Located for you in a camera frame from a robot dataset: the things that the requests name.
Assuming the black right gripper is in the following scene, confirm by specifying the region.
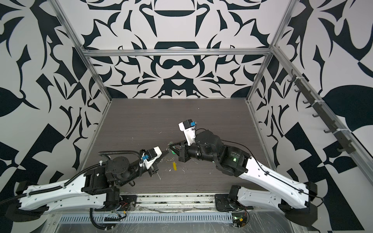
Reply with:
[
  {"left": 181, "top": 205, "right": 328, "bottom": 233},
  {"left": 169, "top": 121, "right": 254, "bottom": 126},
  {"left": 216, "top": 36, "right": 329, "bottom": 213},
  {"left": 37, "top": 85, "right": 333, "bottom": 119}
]
[{"left": 170, "top": 137, "right": 221, "bottom": 164}]

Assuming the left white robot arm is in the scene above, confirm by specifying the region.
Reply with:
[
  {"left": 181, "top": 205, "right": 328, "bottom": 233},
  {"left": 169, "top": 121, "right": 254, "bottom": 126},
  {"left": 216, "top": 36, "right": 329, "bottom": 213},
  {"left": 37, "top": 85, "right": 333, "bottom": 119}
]
[{"left": 1, "top": 147, "right": 168, "bottom": 222}]

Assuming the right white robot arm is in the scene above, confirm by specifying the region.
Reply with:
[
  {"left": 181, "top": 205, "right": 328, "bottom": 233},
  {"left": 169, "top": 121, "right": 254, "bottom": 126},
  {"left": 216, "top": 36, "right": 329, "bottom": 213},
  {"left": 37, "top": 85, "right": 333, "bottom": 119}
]
[{"left": 169, "top": 130, "right": 318, "bottom": 227}]

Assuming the green lit circuit board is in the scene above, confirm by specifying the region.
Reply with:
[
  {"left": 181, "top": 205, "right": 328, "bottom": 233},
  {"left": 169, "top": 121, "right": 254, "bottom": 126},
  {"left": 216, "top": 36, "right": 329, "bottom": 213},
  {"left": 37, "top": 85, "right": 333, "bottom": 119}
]
[{"left": 232, "top": 212, "right": 250, "bottom": 228}]

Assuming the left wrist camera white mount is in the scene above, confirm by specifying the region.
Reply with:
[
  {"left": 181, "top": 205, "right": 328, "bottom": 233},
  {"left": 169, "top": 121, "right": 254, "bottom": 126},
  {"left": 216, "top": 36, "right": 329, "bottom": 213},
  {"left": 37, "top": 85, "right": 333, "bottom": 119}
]
[{"left": 141, "top": 147, "right": 162, "bottom": 170}]

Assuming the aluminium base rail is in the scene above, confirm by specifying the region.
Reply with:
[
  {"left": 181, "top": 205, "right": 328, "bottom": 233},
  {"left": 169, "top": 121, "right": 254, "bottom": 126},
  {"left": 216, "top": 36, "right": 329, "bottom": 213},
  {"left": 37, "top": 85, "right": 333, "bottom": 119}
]
[{"left": 128, "top": 192, "right": 228, "bottom": 213}]

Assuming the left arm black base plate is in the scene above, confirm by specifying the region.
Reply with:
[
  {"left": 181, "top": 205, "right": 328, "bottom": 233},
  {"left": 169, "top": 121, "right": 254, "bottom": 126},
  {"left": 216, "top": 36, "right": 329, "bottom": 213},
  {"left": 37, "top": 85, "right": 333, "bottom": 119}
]
[{"left": 119, "top": 195, "right": 138, "bottom": 211}]

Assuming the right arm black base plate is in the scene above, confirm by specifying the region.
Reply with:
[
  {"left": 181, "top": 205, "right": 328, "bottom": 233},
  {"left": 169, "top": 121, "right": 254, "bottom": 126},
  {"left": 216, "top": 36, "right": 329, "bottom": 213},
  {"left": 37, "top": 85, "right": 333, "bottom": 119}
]
[{"left": 214, "top": 194, "right": 239, "bottom": 212}]

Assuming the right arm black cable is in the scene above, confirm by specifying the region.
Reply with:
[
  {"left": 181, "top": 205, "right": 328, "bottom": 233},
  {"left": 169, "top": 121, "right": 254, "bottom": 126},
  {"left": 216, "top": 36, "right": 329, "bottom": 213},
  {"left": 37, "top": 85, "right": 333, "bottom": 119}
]
[{"left": 195, "top": 128, "right": 324, "bottom": 203}]

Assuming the white slotted cable duct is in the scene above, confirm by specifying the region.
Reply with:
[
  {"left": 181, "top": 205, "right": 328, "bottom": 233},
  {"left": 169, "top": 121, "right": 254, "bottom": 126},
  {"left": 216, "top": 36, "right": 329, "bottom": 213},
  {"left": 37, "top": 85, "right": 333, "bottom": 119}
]
[{"left": 58, "top": 212, "right": 234, "bottom": 224}]

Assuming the aluminium horizontal frame bar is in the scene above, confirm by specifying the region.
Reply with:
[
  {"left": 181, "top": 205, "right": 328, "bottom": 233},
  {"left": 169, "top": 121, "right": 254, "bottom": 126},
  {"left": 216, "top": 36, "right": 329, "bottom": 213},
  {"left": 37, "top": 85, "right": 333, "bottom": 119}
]
[{"left": 83, "top": 48, "right": 270, "bottom": 57}]

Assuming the grey wall hook rack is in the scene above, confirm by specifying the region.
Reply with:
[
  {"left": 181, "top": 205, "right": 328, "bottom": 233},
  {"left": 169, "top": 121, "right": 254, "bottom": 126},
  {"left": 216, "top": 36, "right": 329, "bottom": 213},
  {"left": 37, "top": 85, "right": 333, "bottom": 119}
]
[{"left": 288, "top": 70, "right": 356, "bottom": 154}]

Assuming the right aluminium corner post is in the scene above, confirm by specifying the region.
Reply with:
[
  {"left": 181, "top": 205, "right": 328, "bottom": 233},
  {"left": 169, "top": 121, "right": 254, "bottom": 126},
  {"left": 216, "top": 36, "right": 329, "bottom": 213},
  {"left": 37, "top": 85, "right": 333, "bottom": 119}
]
[{"left": 246, "top": 0, "right": 299, "bottom": 103}]

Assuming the aluminium corner post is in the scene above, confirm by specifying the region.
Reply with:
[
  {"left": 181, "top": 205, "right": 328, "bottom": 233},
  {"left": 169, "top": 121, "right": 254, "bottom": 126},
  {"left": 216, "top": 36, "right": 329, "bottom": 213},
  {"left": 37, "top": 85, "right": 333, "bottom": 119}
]
[
  {"left": 48, "top": 0, "right": 112, "bottom": 103},
  {"left": 246, "top": 0, "right": 299, "bottom": 103}
]

